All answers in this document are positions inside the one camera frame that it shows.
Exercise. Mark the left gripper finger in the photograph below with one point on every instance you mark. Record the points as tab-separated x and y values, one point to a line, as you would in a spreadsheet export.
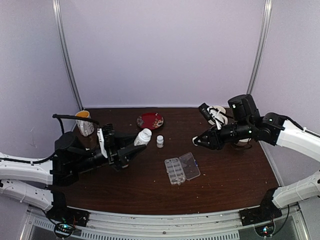
127	154
122	140

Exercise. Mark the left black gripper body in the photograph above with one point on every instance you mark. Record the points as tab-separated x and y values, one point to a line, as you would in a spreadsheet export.
81	165

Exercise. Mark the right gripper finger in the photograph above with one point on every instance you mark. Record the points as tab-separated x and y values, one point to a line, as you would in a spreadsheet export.
205	136
204	144

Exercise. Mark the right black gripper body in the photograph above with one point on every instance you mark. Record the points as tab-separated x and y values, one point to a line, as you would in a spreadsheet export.
242	130

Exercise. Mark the white bottle cap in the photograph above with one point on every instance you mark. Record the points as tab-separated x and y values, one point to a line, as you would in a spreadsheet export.
195	142

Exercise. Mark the white pill bottle front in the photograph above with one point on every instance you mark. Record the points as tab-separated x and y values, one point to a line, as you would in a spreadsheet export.
143	137

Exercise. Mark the white pill bottle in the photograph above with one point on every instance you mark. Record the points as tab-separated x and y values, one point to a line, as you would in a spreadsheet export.
143	137
160	141

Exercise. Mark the clear plastic pill organizer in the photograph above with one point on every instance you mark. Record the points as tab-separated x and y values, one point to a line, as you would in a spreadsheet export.
181	169

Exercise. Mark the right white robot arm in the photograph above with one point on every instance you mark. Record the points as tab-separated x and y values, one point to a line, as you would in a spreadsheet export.
306	142

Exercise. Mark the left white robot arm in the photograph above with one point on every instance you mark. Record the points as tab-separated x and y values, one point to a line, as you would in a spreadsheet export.
17	172

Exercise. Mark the white small bowl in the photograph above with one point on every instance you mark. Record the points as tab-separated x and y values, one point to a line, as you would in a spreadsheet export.
242	143

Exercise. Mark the cream textured mug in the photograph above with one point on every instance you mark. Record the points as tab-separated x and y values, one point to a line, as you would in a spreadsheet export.
218	114

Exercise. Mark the yellow interior floral mug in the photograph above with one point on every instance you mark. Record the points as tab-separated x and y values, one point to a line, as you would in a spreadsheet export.
86	128

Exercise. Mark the red floral plate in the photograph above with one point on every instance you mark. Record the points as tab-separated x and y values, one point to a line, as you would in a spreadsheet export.
150	120

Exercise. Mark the white pill bottle rear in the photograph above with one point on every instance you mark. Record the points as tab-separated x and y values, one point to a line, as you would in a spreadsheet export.
160	141

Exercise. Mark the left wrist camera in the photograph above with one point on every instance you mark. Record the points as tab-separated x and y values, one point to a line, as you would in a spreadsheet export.
106	137

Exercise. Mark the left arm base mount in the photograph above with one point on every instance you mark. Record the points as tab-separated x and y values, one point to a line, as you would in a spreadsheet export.
62	213

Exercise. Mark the front aluminium rail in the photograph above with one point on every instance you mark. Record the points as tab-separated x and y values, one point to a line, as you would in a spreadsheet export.
200	226

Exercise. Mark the right aluminium frame post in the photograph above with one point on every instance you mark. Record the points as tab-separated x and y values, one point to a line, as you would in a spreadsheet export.
264	30

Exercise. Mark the aluminium frame post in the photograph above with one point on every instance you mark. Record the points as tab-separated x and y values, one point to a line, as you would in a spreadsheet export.
264	30
65	53

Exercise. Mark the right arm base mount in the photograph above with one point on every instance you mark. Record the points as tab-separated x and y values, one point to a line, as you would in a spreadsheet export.
266	211

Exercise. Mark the left aluminium frame post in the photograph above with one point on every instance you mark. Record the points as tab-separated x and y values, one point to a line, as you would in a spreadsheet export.
65	53

